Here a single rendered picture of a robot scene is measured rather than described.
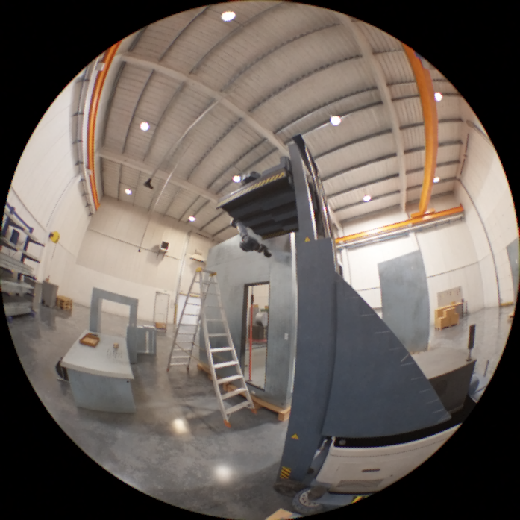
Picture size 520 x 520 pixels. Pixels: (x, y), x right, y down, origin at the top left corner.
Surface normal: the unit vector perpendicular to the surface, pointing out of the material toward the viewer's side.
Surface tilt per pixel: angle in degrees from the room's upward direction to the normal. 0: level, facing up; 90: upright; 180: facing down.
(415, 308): 90
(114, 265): 90
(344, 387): 90
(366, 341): 90
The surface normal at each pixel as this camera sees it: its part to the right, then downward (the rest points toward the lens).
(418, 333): -0.89, -0.18
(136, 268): 0.73, -0.19
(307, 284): -0.56, -0.29
